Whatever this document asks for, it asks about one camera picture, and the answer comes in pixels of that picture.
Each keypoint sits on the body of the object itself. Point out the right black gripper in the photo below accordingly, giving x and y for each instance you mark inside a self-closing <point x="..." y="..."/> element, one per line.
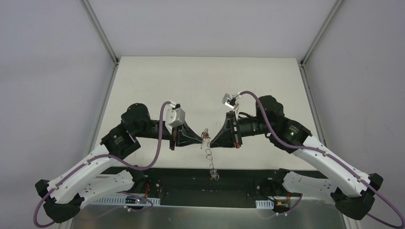
<point x="235" y="131"/>

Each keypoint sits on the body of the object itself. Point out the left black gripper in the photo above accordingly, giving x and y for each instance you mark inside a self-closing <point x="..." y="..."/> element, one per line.
<point x="174" y="137"/>

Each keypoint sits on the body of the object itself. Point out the silver crescent key holder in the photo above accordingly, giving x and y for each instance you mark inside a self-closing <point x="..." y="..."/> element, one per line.
<point x="206" y="145"/>

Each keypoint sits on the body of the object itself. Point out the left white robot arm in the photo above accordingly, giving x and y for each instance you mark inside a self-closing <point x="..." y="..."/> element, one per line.
<point x="104" y="171"/>

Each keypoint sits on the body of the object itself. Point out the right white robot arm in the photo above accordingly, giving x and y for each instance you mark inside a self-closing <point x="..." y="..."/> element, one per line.
<point x="350" y="190"/>

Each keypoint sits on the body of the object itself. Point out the key with red tag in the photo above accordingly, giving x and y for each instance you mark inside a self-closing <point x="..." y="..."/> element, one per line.
<point x="206" y="135"/>

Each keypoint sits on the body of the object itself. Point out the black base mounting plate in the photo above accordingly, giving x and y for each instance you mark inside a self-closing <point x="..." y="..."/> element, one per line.
<point x="195" y="188"/>

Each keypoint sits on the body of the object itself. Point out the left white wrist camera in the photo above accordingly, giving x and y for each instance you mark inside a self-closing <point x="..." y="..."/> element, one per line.
<point x="175" y="116"/>

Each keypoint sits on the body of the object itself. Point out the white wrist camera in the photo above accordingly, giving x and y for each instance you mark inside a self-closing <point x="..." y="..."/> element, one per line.
<point x="175" y="116"/>
<point x="231" y="100"/>

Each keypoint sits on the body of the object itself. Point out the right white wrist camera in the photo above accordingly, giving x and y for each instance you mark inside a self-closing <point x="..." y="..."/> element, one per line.
<point x="231" y="100"/>

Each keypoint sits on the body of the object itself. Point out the right white cable duct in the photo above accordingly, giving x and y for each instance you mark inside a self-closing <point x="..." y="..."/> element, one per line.
<point x="264" y="204"/>

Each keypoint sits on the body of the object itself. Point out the white cable duct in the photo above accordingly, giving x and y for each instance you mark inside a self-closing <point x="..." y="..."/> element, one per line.
<point x="120" y="200"/>
<point x="264" y="204"/>

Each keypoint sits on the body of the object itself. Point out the left white cable duct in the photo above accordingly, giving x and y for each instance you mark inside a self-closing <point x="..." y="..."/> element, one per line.
<point x="120" y="200"/>

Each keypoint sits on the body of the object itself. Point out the left aluminium frame post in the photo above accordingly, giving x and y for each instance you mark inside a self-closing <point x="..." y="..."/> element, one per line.
<point x="106" y="62"/>

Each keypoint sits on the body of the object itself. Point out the aluminium frame post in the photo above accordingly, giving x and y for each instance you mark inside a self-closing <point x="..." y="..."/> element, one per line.
<point x="106" y="62"/>
<point x="302" y="65"/>

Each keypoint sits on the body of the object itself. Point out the right aluminium frame post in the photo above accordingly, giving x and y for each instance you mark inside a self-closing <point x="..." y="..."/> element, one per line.
<point x="302" y="65"/>

